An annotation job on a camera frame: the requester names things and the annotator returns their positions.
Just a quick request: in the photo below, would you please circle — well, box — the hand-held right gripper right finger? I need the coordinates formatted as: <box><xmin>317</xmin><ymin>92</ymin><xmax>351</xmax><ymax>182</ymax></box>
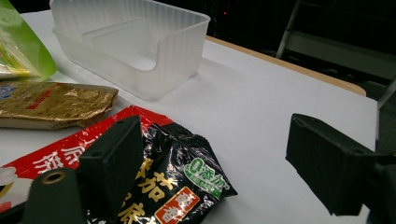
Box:
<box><xmin>285</xmin><ymin>113</ymin><xmax>378</xmax><ymax>217</ymax></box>

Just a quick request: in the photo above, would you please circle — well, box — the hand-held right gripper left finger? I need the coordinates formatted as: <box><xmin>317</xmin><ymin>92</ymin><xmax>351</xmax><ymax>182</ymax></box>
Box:
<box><xmin>78</xmin><ymin>115</ymin><xmax>145</xmax><ymax>219</ymax></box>

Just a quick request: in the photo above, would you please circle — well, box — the green and white packet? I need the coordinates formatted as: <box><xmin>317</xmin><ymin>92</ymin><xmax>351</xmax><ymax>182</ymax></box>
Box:
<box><xmin>0</xmin><ymin>0</ymin><xmax>58</xmax><ymax>82</ymax></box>

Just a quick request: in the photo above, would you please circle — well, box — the grey metal stand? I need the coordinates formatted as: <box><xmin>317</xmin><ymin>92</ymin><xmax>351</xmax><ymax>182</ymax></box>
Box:
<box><xmin>275</xmin><ymin>0</ymin><xmax>396</xmax><ymax>110</ymax></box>

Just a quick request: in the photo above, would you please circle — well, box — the red and black packet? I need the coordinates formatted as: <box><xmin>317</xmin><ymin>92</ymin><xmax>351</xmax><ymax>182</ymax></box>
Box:
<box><xmin>0</xmin><ymin>105</ymin><xmax>238</xmax><ymax>224</ymax></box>

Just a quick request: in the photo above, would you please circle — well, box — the gold foil packet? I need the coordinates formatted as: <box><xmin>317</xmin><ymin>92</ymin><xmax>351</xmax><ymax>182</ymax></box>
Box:
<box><xmin>0</xmin><ymin>80</ymin><xmax>120</xmax><ymax>131</ymax></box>

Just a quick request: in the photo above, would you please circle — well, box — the translucent plastic container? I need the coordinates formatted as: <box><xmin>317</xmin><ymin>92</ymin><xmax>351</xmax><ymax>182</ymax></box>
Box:
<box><xmin>49</xmin><ymin>0</ymin><xmax>211</xmax><ymax>102</ymax></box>

